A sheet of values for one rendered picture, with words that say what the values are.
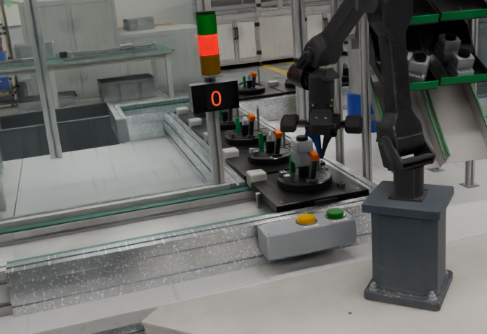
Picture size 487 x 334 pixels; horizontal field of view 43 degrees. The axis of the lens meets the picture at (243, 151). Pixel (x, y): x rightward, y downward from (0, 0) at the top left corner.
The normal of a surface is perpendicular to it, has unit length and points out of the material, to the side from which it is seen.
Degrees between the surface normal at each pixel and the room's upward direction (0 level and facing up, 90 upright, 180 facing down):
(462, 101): 45
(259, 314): 0
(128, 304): 0
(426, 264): 90
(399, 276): 90
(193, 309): 0
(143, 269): 90
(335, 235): 90
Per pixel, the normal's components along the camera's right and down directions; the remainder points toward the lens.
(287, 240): 0.29, 0.24
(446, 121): 0.03, -0.50
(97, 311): -0.08, -0.96
